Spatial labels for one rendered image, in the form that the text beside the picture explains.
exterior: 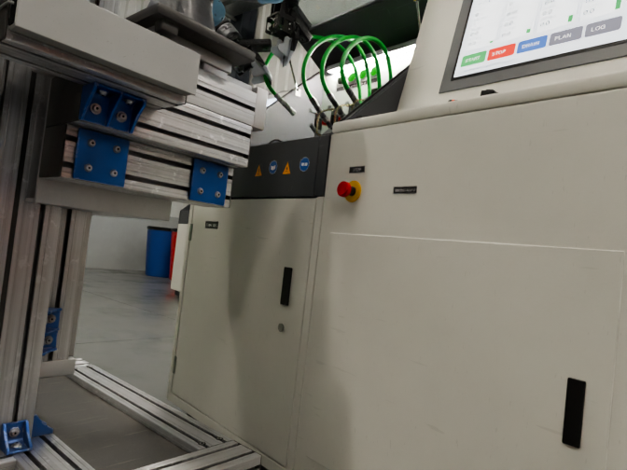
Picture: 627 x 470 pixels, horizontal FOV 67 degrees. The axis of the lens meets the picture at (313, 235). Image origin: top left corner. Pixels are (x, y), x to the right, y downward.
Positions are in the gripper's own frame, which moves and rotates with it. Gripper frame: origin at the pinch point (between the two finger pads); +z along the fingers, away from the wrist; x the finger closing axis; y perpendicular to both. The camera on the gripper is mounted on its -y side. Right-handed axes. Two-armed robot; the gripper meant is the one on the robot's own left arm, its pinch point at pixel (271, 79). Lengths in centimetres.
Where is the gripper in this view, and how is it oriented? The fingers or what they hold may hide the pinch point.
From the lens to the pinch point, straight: 173.8
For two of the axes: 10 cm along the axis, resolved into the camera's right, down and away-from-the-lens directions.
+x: 1.4, -2.4, -9.6
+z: 6.2, 7.8, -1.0
